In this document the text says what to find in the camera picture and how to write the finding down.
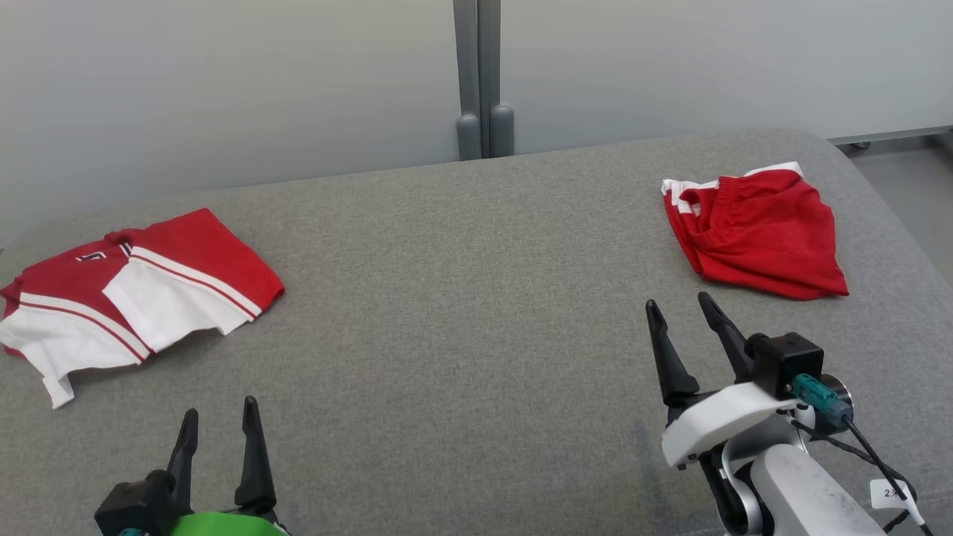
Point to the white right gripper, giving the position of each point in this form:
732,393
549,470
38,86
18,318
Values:
715,420

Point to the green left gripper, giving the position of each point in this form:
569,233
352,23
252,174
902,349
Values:
223,525

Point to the red white-striped Bulls shorts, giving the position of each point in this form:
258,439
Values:
774,238

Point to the red white Bulls jersey shirt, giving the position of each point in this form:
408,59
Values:
179,253

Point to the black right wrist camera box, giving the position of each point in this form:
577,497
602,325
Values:
785,365

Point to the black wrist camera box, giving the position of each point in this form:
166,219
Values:
134,506
785,365

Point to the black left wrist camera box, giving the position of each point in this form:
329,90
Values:
134,506

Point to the grey partition foot rail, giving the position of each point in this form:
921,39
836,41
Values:
893,136

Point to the grey partition post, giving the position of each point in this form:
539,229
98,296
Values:
495,74
467,74

